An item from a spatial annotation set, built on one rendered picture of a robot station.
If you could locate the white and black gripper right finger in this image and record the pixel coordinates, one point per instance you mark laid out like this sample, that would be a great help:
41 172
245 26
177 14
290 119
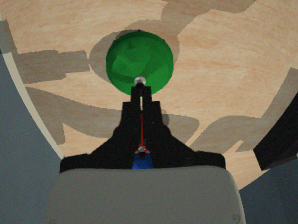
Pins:
164 148

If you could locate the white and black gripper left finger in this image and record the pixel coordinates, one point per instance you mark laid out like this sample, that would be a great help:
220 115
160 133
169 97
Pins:
114 153

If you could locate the red dome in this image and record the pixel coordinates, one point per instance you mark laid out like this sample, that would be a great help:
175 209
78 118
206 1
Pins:
142 147

